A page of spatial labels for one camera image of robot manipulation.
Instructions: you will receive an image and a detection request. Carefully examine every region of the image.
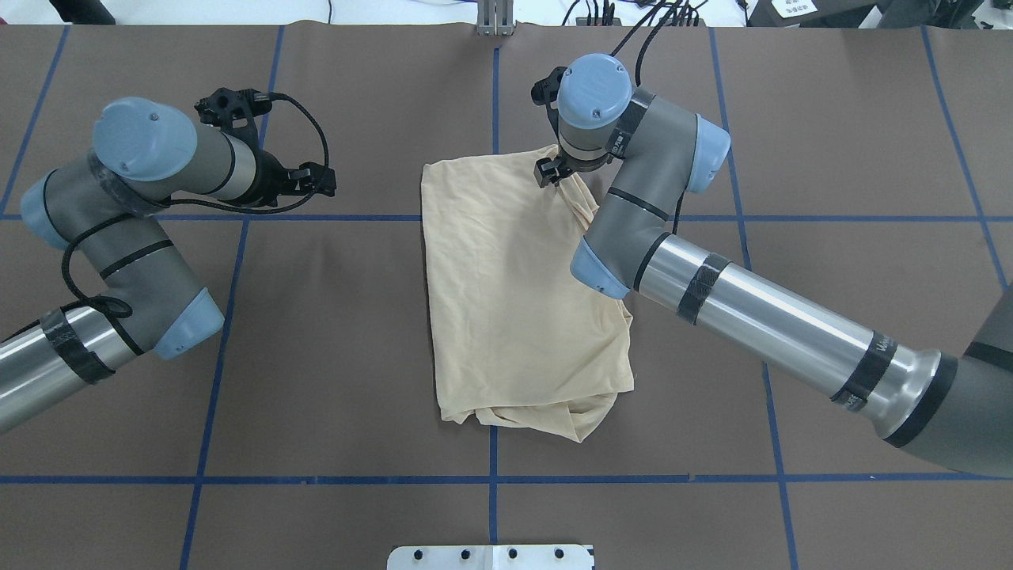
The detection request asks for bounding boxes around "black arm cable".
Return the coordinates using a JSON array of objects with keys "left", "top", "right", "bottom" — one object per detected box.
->
[
  {"left": 609, "top": 0, "right": 689, "bottom": 88},
  {"left": 60, "top": 92, "right": 330, "bottom": 317}
]

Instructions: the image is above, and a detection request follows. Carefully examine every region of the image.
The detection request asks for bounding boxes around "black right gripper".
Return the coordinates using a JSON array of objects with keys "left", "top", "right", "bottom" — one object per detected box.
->
[{"left": 534, "top": 150, "right": 610, "bottom": 188}]

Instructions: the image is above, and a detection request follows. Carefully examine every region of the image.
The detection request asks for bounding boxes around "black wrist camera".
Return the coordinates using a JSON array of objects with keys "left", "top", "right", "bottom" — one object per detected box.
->
[
  {"left": 529, "top": 66, "right": 568, "bottom": 136},
  {"left": 193, "top": 87, "right": 274, "bottom": 148}
]

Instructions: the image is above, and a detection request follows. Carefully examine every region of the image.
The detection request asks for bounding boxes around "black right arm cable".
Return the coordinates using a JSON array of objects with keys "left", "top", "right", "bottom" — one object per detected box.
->
[{"left": 609, "top": 0, "right": 689, "bottom": 88}]

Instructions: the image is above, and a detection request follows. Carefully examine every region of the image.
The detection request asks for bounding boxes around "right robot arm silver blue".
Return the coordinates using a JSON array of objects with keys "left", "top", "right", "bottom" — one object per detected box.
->
[{"left": 529, "top": 53, "right": 1012, "bottom": 477}]

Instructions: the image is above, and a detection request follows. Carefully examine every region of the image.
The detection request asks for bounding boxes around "black box with label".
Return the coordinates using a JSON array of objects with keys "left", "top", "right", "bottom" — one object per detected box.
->
[{"left": 746, "top": 1, "right": 878, "bottom": 28}]

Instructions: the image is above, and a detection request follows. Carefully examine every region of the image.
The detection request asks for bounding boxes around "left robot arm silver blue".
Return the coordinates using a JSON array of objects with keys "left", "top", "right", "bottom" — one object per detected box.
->
[{"left": 1, "top": 88, "right": 336, "bottom": 433}]

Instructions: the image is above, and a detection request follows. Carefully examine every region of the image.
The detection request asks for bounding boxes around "white central pedestal column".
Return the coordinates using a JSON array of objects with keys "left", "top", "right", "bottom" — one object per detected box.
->
[{"left": 386, "top": 544, "right": 596, "bottom": 569}]

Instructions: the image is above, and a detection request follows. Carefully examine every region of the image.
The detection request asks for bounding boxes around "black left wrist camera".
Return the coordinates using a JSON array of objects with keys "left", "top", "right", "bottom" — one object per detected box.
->
[{"left": 193, "top": 87, "right": 274, "bottom": 148}]

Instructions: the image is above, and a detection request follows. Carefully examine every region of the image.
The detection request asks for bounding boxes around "aluminium frame post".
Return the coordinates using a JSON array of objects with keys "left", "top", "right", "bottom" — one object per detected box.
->
[{"left": 476, "top": 0, "right": 516, "bottom": 36}]

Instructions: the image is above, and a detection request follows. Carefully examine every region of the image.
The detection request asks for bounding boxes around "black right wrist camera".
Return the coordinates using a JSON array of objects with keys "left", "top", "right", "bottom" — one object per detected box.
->
[{"left": 529, "top": 66, "right": 568, "bottom": 136}]

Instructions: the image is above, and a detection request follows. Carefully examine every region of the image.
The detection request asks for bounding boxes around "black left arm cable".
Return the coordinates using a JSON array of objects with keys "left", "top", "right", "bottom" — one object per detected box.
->
[{"left": 60, "top": 92, "right": 330, "bottom": 317}]

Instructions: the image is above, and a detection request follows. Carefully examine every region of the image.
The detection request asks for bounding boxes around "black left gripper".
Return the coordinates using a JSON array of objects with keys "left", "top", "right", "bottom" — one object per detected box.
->
[{"left": 251, "top": 150, "right": 336, "bottom": 208}]

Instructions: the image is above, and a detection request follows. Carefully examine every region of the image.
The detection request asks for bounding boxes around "beige long sleeve shirt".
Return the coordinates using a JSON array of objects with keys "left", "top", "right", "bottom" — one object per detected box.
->
[{"left": 420, "top": 145, "right": 635, "bottom": 443}]

